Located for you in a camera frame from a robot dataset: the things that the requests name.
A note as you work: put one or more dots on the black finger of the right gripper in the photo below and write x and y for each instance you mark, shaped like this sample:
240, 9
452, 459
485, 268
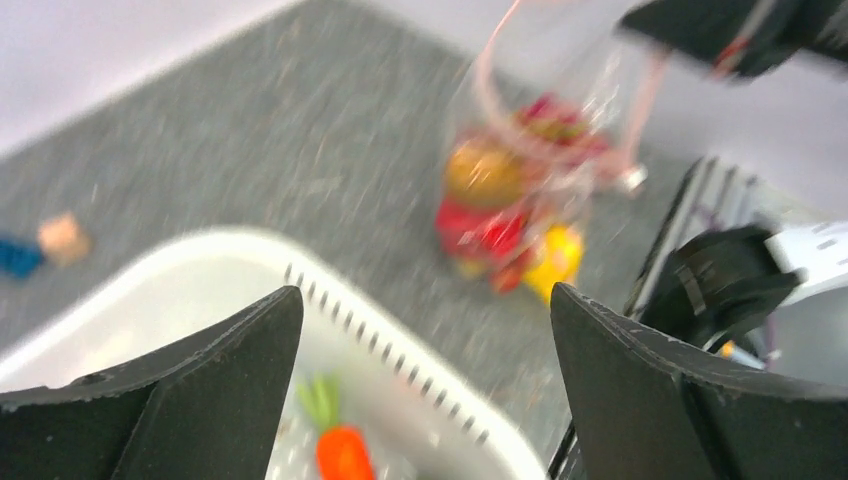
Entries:
743, 38

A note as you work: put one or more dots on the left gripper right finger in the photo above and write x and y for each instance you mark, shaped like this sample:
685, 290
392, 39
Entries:
648, 406

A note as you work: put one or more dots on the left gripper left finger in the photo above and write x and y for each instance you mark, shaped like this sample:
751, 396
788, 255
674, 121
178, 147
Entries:
204, 407

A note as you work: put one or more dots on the orange carrot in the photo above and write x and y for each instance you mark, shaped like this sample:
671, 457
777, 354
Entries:
341, 451

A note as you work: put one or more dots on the yellow pear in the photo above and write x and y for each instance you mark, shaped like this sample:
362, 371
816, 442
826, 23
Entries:
556, 259

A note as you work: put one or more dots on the clear zip top bag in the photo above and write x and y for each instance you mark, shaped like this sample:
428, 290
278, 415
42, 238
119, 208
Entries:
613, 86

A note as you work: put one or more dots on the white plastic basket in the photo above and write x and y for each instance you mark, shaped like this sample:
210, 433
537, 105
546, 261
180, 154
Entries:
420, 418

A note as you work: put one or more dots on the red bell pepper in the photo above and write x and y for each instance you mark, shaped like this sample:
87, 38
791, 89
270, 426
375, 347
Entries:
472, 233

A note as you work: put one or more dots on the strawberry bunch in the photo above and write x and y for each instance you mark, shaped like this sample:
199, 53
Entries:
502, 273

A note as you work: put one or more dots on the brown kiwi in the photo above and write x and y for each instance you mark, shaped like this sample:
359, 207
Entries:
483, 176

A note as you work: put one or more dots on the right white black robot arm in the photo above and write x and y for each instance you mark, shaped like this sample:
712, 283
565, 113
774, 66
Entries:
724, 283

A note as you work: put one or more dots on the small wooden cube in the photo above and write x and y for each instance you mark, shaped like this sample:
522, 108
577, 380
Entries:
63, 240

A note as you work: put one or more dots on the blue toy brick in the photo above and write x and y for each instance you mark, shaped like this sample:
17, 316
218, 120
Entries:
20, 259

